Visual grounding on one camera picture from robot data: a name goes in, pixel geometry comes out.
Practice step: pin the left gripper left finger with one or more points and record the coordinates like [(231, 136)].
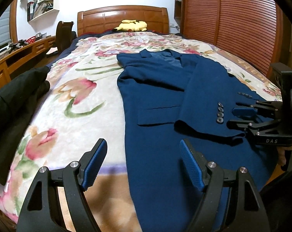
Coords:
[(41, 209)]

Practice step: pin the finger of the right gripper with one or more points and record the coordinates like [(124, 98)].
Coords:
[(240, 125), (247, 111)]

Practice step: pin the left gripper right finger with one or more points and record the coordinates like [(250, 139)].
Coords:
[(244, 209)]

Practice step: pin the navy blue suit jacket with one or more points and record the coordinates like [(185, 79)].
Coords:
[(169, 96)]

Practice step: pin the person's right hand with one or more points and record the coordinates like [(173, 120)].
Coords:
[(282, 152)]

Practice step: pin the wooden louvered wardrobe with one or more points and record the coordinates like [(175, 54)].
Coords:
[(256, 31)]

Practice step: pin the floral bed blanket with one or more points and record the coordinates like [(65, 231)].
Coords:
[(85, 104)]

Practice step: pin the black garment on bed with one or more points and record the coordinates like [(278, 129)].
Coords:
[(18, 102)]

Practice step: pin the wooden desk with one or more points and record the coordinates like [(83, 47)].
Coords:
[(23, 59)]

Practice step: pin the yellow Pikachu plush toy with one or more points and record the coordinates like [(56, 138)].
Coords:
[(131, 26)]

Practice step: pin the red basket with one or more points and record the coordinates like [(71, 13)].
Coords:
[(31, 39)]

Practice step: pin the dark wooden chair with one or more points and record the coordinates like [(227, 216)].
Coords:
[(63, 38)]

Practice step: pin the grey window blind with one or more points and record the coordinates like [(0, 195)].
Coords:
[(5, 28)]

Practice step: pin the white wall shelf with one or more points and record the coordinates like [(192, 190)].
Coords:
[(42, 2)]

